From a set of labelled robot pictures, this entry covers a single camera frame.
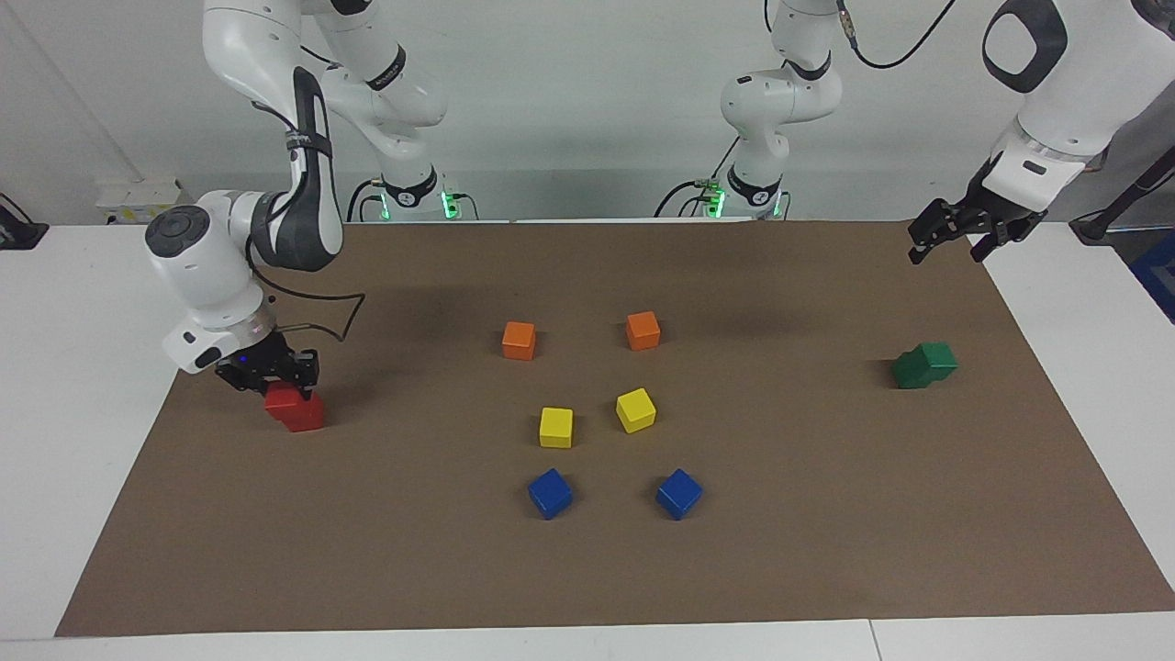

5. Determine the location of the red wooden cube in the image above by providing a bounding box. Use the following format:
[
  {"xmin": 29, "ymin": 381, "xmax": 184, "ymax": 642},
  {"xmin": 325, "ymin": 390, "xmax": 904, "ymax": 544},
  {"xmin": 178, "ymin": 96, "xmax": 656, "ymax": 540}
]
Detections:
[
  {"xmin": 281, "ymin": 395, "xmax": 326, "ymax": 433},
  {"xmin": 264, "ymin": 382, "xmax": 306, "ymax": 421}
]

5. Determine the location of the green wooden cube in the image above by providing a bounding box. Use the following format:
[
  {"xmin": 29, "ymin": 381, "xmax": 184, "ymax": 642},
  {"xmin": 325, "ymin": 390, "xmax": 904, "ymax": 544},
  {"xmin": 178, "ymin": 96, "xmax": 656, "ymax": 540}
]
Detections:
[
  {"xmin": 913, "ymin": 342, "xmax": 959, "ymax": 382},
  {"xmin": 890, "ymin": 347, "xmax": 930, "ymax": 390}
]

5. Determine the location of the black tripod stand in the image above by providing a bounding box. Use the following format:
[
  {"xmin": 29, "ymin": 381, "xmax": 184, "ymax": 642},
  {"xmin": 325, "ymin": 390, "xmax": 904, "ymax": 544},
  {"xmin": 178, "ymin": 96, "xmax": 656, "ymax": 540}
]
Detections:
[{"xmin": 1069, "ymin": 145, "xmax": 1175, "ymax": 245}]

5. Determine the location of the white power strip box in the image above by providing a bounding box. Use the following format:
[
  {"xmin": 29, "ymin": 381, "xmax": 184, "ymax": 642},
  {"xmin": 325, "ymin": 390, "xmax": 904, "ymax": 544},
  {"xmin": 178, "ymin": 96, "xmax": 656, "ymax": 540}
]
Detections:
[{"xmin": 96, "ymin": 179, "xmax": 196, "ymax": 225}]

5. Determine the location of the black base power cable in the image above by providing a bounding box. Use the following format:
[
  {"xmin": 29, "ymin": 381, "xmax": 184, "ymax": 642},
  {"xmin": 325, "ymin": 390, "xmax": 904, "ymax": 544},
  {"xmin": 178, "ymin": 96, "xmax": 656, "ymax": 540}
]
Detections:
[
  {"xmin": 654, "ymin": 136, "xmax": 740, "ymax": 219},
  {"xmin": 347, "ymin": 179, "xmax": 386, "ymax": 223}
]

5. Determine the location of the black left arm gripper cable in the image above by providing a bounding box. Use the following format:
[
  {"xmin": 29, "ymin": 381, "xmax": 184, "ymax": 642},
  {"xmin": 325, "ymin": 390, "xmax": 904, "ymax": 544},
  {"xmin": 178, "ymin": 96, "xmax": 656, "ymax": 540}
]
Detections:
[{"xmin": 831, "ymin": 0, "xmax": 957, "ymax": 70}]

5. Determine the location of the yellow wooden cube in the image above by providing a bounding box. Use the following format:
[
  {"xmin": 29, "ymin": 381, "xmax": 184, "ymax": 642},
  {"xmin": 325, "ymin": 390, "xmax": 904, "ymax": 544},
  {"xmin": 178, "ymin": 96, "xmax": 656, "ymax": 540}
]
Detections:
[
  {"xmin": 538, "ymin": 407, "xmax": 575, "ymax": 450},
  {"xmin": 615, "ymin": 387, "xmax": 658, "ymax": 435}
]

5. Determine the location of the brown paper table mat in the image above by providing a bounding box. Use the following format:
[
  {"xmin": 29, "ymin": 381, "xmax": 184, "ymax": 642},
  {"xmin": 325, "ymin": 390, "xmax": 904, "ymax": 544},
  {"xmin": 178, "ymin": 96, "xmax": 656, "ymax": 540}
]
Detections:
[{"xmin": 55, "ymin": 218, "xmax": 1175, "ymax": 637}]

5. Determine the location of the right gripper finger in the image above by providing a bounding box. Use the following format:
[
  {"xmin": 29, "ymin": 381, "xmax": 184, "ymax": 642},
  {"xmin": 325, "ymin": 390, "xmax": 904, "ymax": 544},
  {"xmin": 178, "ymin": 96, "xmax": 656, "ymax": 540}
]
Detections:
[
  {"xmin": 286, "ymin": 347, "xmax": 321, "ymax": 398},
  {"xmin": 216, "ymin": 365, "xmax": 269, "ymax": 396}
]

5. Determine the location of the blue crate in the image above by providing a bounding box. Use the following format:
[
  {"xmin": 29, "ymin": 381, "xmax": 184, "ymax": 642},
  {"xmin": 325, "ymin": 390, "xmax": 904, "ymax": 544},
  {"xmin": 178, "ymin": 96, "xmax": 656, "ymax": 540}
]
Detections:
[{"xmin": 1127, "ymin": 230, "xmax": 1175, "ymax": 324}]

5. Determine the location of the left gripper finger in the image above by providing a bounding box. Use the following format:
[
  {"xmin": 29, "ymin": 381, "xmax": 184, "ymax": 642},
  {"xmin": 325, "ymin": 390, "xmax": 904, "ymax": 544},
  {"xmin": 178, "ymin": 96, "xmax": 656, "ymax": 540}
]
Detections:
[
  {"xmin": 907, "ymin": 197, "xmax": 969, "ymax": 265},
  {"xmin": 971, "ymin": 218, "xmax": 1024, "ymax": 263}
]

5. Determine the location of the black stand foot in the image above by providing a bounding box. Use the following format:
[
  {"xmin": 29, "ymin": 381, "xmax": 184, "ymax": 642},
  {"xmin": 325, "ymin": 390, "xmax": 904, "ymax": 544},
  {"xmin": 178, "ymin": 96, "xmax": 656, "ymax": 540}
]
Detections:
[{"xmin": 0, "ymin": 193, "xmax": 49, "ymax": 251}]

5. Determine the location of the blue wooden cube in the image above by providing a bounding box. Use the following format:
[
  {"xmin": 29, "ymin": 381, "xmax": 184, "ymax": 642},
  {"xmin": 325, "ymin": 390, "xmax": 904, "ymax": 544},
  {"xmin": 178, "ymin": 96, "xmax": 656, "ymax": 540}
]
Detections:
[
  {"xmin": 527, "ymin": 467, "xmax": 575, "ymax": 521},
  {"xmin": 655, "ymin": 467, "xmax": 704, "ymax": 521}
]

